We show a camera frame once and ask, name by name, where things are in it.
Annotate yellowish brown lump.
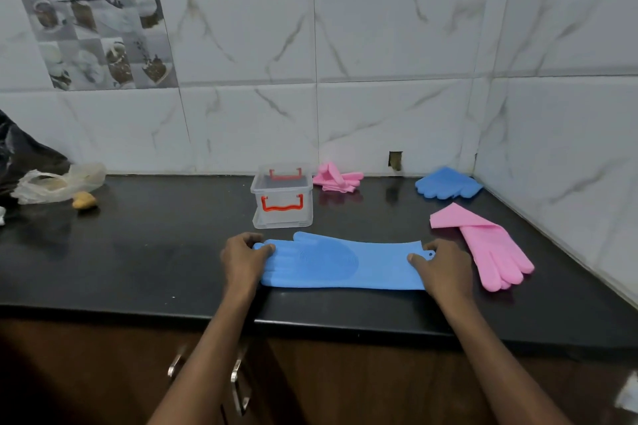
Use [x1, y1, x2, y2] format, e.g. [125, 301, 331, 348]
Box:
[72, 191, 98, 212]

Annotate person's left hand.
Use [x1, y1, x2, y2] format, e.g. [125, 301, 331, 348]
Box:
[221, 233, 276, 294]

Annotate clear box with orange handles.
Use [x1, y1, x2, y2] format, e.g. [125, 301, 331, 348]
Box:
[251, 164, 314, 230]

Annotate person's right hand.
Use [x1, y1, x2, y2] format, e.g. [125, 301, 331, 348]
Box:
[408, 239, 475, 308]

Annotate clear crumpled plastic bag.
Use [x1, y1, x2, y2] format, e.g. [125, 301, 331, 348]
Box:
[10, 163, 107, 205]

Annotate person's right forearm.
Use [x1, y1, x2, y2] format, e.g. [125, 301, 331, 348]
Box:
[441, 290, 572, 425]

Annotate blue silicone scrubbing glove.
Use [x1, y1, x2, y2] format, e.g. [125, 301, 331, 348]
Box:
[253, 232, 436, 291]
[415, 167, 484, 201]

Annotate brown wooden cabinet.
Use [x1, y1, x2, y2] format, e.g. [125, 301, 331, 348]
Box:
[0, 312, 638, 425]

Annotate pink silicone glove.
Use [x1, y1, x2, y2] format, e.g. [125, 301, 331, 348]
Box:
[312, 162, 365, 193]
[430, 203, 535, 293]

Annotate person's left forearm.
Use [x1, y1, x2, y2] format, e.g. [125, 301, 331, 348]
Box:
[149, 288, 262, 425]

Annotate metal cabinet handle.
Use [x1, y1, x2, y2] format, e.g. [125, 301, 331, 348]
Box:
[167, 344, 188, 382]
[230, 344, 252, 416]

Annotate black plastic bag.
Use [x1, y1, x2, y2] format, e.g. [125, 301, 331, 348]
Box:
[0, 110, 71, 197]

